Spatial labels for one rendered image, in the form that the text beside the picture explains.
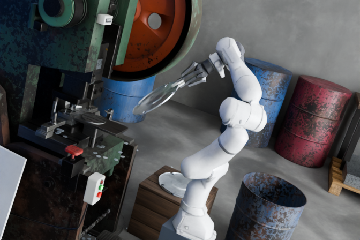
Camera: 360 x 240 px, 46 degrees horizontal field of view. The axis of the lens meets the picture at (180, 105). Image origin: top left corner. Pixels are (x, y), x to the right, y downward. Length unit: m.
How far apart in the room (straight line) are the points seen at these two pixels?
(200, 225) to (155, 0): 1.22
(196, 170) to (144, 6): 1.00
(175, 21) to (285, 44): 3.00
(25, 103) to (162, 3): 0.89
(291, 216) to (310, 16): 2.96
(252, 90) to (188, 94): 3.71
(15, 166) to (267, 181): 1.65
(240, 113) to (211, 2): 3.63
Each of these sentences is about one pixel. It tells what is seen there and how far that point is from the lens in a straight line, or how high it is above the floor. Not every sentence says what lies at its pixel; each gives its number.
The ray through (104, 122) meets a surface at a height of 0.78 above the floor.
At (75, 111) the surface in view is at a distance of 2.30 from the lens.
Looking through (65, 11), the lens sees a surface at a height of 1.32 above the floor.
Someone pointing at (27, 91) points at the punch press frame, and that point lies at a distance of 2.21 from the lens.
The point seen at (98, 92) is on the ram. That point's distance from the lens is 2.20.
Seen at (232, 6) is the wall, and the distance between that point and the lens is 5.28.
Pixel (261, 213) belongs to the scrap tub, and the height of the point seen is 0.39.
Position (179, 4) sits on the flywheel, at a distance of 2.32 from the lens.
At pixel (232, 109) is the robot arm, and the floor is 1.12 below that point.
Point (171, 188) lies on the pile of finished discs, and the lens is 2.65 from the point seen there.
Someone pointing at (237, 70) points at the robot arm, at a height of 1.25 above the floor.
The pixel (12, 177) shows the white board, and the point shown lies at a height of 0.48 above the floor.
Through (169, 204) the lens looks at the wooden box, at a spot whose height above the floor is 0.31.
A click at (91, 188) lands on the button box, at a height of 0.58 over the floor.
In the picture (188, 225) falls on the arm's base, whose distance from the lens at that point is 2.08.
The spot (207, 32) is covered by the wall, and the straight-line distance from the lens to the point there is 5.36.
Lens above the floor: 1.60
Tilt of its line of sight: 17 degrees down
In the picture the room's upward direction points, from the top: 16 degrees clockwise
